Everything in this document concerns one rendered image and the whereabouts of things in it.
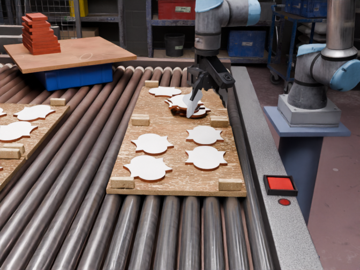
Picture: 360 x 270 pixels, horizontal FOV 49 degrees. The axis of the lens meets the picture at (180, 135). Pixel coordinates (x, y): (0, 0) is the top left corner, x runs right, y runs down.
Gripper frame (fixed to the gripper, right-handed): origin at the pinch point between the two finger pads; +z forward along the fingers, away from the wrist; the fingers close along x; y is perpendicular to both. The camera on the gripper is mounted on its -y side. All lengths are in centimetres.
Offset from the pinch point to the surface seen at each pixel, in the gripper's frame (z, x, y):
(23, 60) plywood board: -2, 31, 88
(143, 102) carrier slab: 8.3, 0.5, 39.0
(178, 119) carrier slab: 8.2, -0.9, 17.7
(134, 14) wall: 44, -221, 443
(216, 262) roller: 9, 33, -43
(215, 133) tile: 7.1, -2.9, -0.4
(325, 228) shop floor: 102, -106, 15
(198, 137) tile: 7.1, 3.9, -0.2
